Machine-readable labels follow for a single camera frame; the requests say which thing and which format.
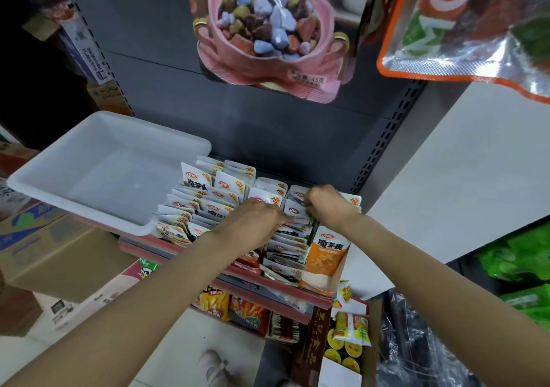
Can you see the person's right hand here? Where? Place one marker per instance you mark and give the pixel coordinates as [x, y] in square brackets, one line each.
[331, 206]

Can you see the person's left hand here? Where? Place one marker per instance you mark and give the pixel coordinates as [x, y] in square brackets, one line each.
[249, 226]

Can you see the red display box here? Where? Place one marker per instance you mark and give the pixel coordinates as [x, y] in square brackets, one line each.
[271, 189]

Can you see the green display box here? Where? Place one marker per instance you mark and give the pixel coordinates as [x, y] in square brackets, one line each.
[283, 253]

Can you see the blue display box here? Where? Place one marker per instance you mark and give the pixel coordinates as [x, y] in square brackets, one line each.
[225, 180]

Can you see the orange display box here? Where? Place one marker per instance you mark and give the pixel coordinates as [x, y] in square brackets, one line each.
[325, 262]

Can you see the orange snack packet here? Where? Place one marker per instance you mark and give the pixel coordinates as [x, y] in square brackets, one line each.
[325, 262]

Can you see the white plastic bin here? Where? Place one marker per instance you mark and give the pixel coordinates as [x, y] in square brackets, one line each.
[94, 176]

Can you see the person's right forearm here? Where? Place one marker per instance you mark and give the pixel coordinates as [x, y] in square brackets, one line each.
[447, 296]

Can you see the person's left forearm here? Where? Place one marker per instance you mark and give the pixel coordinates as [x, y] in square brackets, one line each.
[120, 322]

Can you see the green snack bag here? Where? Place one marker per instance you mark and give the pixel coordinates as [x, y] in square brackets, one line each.
[148, 268]

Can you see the yellow snack packets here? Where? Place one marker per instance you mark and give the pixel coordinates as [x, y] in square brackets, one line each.
[348, 335]

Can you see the person's left shoe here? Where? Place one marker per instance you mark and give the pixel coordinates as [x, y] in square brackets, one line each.
[215, 368]

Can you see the plain brown cardboard carton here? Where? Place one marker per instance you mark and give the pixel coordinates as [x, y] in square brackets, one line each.
[110, 97]

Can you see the blue print cardboard carton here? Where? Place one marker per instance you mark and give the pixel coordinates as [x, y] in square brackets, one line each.
[56, 253]

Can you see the orange-edged clear candy bag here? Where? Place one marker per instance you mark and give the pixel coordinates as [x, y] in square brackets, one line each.
[481, 21]

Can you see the white blue carton box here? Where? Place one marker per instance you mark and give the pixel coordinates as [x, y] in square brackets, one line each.
[82, 43]

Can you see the row of orange chip bags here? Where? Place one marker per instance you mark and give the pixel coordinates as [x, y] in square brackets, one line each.
[245, 309]

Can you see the dark red white-label carton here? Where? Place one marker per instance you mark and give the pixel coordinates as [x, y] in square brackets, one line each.
[318, 348]

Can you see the black plastic wrapped bundle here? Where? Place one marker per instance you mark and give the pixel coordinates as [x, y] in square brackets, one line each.
[412, 348]

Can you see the hanging pink candy bag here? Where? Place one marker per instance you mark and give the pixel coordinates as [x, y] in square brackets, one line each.
[271, 47]

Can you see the white pink carton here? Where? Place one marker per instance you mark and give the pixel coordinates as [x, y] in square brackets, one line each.
[90, 301]

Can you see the stack of green packs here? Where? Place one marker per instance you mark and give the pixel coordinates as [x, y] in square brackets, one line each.
[520, 266]

